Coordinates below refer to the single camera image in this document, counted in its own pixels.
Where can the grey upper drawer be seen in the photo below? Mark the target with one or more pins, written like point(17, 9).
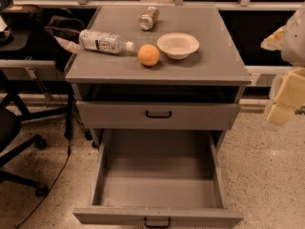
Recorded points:
point(164, 116)

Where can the grey open lower drawer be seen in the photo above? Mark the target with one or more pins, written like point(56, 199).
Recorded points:
point(158, 179)

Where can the metal soda can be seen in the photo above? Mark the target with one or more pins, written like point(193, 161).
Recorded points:
point(148, 18)

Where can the clear plastic water bottle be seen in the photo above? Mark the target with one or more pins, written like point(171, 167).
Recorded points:
point(104, 42)

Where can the dark bag with strap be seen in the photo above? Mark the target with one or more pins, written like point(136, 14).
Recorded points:
point(64, 38)

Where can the black box on desk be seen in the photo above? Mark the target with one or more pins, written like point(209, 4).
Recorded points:
point(22, 17)

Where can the grey drawer cabinet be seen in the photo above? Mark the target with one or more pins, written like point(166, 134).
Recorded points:
point(215, 73)

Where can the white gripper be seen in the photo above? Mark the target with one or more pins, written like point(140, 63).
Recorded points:
point(294, 42)

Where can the dark side desk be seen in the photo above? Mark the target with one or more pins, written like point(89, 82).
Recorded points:
point(30, 64)

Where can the white paper bowl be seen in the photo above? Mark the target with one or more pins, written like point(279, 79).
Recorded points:
point(177, 45)

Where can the orange fruit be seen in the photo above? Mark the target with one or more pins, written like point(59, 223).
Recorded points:
point(148, 55)

